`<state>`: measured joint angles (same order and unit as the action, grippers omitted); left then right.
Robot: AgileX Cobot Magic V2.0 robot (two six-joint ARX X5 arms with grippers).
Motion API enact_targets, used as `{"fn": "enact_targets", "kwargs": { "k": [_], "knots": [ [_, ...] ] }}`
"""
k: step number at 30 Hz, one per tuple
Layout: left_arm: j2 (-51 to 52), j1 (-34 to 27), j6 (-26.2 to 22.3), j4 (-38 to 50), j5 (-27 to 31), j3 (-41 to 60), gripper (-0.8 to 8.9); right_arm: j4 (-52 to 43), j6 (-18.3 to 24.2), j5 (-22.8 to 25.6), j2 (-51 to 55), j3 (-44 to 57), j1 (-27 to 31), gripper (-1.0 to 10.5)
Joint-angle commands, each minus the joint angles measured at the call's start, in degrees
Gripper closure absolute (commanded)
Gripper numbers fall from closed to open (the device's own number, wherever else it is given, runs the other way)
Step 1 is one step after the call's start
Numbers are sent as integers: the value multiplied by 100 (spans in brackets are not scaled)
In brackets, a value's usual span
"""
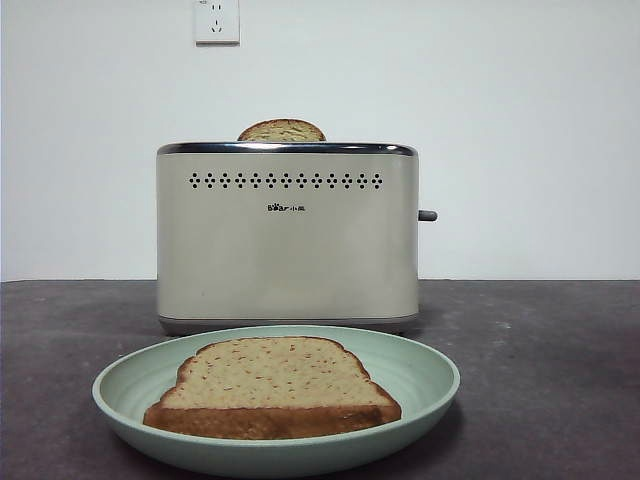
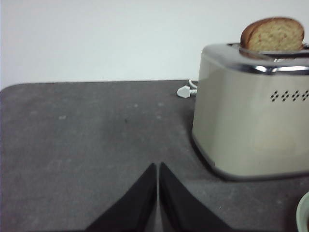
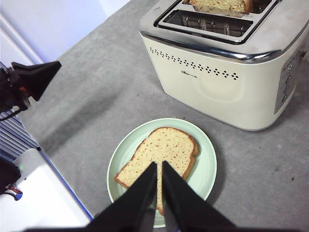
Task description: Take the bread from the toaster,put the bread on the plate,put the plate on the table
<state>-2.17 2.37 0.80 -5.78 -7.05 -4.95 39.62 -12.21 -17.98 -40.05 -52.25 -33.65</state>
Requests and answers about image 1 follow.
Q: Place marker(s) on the pale green round plate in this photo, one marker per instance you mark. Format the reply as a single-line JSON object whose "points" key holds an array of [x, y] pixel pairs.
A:
{"points": [[400, 365]]}

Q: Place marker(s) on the toast slice with flecked face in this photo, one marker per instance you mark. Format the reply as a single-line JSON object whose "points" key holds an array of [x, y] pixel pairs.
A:
{"points": [[270, 380]]}

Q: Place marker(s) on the beige toaster with chrome top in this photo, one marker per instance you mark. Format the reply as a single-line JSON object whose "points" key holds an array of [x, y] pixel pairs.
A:
{"points": [[285, 250]]}

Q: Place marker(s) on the toast slice with peeling crust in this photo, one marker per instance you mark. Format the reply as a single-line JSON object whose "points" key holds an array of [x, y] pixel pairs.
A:
{"points": [[282, 131]]}

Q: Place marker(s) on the white wall socket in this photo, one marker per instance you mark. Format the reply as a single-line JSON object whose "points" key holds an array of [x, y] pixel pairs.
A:
{"points": [[217, 25]]}

